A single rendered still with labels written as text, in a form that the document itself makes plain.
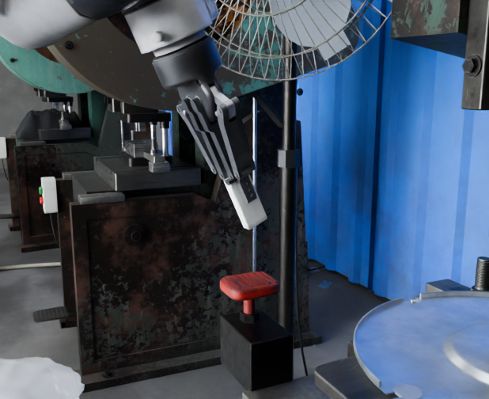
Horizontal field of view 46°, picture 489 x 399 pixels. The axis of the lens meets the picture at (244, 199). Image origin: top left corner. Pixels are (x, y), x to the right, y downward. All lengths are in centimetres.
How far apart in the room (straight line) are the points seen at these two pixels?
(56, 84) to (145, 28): 275
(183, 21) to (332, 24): 63
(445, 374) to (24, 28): 50
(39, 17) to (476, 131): 186
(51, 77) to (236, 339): 276
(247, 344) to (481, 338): 28
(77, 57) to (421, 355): 131
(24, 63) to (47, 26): 275
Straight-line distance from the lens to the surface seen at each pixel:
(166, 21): 63
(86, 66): 166
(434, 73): 242
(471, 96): 58
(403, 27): 64
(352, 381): 49
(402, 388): 49
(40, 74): 337
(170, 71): 65
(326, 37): 124
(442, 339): 58
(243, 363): 75
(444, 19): 60
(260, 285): 74
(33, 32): 62
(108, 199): 191
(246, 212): 72
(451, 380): 51
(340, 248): 301
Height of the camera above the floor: 102
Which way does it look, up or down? 12 degrees down
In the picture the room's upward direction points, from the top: straight up
